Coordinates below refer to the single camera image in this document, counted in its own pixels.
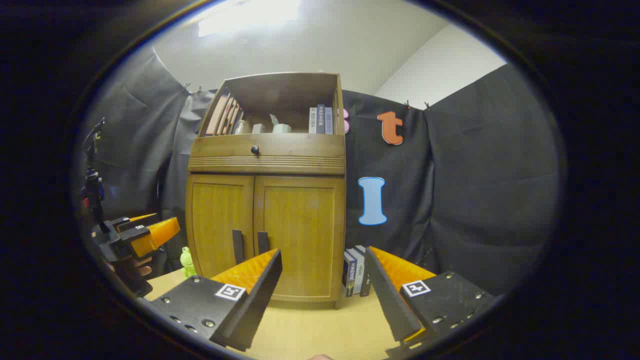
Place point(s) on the black standing book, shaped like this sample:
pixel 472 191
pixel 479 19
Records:
pixel 366 282

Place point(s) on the small clear bottle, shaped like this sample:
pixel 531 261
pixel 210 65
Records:
pixel 242 127

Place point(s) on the dark blue standing book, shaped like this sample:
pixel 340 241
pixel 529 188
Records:
pixel 348 275

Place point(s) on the green frog toy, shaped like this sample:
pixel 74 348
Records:
pixel 187 262

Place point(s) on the light blue book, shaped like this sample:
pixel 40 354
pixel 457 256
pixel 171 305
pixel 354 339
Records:
pixel 329 121

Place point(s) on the white standing book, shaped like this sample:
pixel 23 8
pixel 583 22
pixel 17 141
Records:
pixel 358 270

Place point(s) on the wooden shoe cabinet door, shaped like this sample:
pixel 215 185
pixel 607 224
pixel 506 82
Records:
pixel 217 215
pixel 300 220

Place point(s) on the wooden cabinet drawer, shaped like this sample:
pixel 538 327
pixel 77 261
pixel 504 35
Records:
pixel 300 146

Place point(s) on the small white container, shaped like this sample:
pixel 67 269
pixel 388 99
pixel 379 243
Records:
pixel 281 128

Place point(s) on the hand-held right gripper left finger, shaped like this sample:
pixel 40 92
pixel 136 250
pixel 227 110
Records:
pixel 260 300

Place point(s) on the black backdrop cloth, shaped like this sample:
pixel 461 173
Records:
pixel 475 175

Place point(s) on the small grey box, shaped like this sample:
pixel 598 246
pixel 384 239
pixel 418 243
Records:
pixel 258 129

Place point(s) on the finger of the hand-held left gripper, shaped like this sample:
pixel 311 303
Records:
pixel 140 221
pixel 157 234

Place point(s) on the white spine book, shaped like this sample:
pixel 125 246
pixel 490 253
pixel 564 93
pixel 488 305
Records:
pixel 312 121

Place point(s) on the wooden double-door shoe cabinet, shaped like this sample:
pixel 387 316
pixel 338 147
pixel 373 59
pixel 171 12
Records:
pixel 270 163

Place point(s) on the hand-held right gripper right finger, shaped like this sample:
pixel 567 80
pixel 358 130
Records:
pixel 390 300

